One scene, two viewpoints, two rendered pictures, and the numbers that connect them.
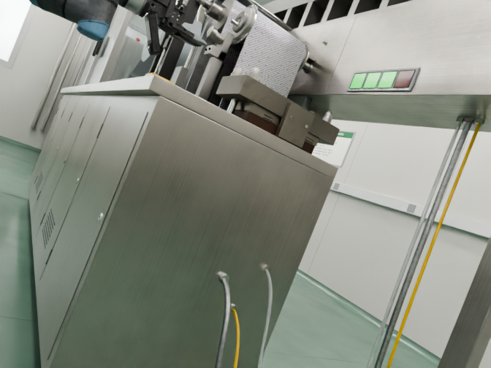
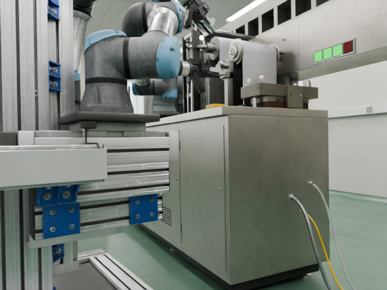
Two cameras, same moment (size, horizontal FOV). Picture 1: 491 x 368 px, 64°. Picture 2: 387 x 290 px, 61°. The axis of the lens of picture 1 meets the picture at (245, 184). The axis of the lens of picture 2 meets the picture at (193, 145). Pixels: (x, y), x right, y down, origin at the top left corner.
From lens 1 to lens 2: 0.59 m
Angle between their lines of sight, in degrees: 5
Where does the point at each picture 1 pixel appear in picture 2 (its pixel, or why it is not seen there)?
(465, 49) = (378, 20)
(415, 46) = (346, 26)
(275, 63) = (262, 65)
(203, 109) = (249, 112)
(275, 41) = (258, 53)
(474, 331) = not seen: outside the picture
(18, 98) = not seen: hidden behind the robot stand
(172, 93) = (232, 111)
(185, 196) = (258, 160)
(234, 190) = (279, 147)
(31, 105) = not seen: hidden behind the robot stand
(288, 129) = (292, 101)
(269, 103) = (276, 91)
